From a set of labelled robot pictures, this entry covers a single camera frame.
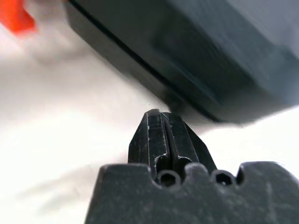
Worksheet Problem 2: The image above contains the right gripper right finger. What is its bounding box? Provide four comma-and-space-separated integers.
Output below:
161, 111, 217, 178

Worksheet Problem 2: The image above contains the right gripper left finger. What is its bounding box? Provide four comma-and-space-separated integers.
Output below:
128, 108, 175, 181

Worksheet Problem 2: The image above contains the black plastic tool case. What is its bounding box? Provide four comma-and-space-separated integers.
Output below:
0, 0, 299, 128

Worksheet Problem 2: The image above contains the beige table sheet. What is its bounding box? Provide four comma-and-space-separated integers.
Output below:
0, 0, 299, 224

